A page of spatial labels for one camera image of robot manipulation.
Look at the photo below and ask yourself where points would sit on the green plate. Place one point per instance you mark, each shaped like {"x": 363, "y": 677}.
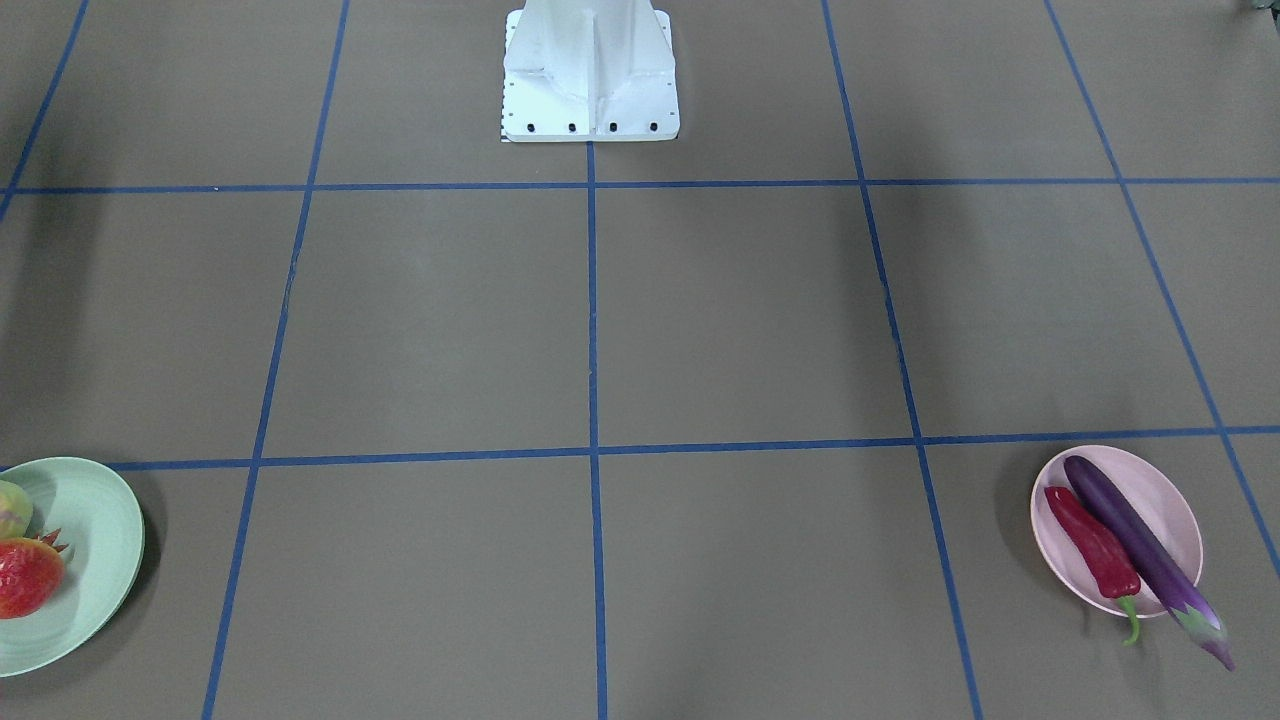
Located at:
{"x": 101, "y": 522}

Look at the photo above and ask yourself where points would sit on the red pomegranate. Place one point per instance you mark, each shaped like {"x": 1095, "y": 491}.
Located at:
{"x": 32, "y": 569}

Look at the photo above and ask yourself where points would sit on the purple eggplant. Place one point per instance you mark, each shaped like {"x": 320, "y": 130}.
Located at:
{"x": 1153, "y": 563}

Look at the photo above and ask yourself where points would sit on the pink plate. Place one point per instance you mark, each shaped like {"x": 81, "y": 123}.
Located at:
{"x": 1155, "y": 499}

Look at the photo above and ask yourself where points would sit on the peach fruit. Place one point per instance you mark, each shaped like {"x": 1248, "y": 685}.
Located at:
{"x": 17, "y": 510}

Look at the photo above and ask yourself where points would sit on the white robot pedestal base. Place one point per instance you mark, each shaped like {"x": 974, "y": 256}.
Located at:
{"x": 589, "y": 71}

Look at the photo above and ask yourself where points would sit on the red chili pepper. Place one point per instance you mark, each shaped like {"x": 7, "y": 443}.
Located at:
{"x": 1110, "y": 566}

